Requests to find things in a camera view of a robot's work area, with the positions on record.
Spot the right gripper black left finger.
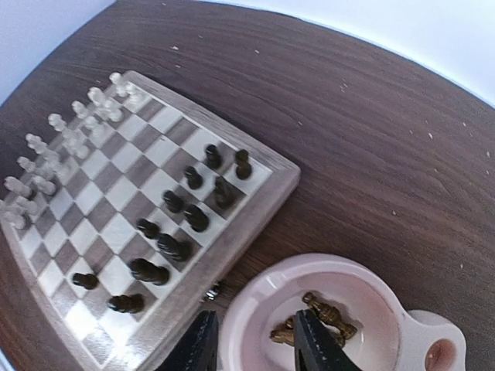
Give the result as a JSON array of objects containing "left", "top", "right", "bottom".
[{"left": 155, "top": 311, "right": 219, "bottom": 371}]

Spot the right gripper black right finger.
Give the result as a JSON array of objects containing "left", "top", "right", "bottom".
[{"left": 294, "top": 310, "right": 360, "bottom": 371}]

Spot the dark tall chess piece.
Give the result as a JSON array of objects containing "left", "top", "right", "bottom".
[{"left": 156, "top": 233, "right": 192, "bottom": 262}]

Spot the dark pawn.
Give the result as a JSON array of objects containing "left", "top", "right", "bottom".
[{"left": 204, "top": 144, "right": 223, "bottom": 170}]

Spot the dark chess pieces pile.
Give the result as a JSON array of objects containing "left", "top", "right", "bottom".
[{"left": 269, "top": 291, "right": 357, "bottom": 348}]

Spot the wooden chess board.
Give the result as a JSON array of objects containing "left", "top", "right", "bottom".
[{"left": 1, "top": 71, "right": 301, "bottom": 370}]

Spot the white chess pieces row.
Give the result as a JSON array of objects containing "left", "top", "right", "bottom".
[{"left": 0, "top": 72, "right": 144, "bottom": 231}]

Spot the pink plastic double bowl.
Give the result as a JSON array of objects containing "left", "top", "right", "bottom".
[{"left": 219, "top": 254, "right": 466, "bottom": 370}]

